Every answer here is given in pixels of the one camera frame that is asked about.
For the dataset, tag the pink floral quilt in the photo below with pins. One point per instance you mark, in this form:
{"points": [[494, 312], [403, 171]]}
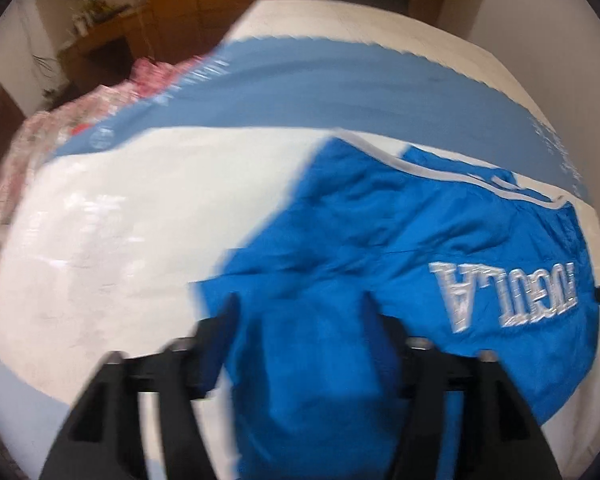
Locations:
{"points": [[55, 125]]}

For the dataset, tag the white bottle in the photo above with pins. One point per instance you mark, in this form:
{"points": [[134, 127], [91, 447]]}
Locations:
{"points": [[81, 24]]}

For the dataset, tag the wooden desk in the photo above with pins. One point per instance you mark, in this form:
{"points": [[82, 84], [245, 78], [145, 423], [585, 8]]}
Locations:
{"points": [[105, 40]]}

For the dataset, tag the blue and white striped bedspread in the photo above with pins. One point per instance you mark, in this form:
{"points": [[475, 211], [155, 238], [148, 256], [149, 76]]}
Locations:
{"points": [[155, 210]]}

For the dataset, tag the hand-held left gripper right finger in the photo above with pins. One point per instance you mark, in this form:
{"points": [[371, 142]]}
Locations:
{"points": [[392, 345]]}

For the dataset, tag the blue puffer jacket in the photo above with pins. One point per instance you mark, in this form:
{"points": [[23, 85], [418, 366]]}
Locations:
{"points": [[380, 240]]}

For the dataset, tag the green potted plant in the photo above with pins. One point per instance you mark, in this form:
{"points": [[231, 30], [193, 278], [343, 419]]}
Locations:
{"points": [[96, 7]]}

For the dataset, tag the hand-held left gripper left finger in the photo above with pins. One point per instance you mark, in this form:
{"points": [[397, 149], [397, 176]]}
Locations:
{"points": [[215, 340]]}

